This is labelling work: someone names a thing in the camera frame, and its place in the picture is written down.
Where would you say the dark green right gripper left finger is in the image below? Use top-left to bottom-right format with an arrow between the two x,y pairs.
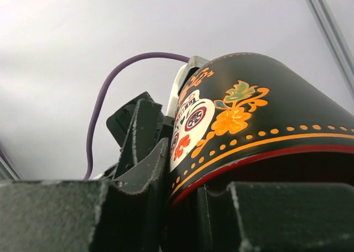
1,138 -> 168,251

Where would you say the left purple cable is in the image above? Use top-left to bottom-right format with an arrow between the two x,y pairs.
82,52 -> 191,181

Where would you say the dark green red-rimmed mug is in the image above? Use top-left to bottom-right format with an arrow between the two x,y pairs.
168,53 -> 353,204

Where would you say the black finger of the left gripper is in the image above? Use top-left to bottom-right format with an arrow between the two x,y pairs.
106,92 -> 164,179

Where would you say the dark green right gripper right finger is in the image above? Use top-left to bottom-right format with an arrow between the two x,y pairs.
197,182 -> 353,251

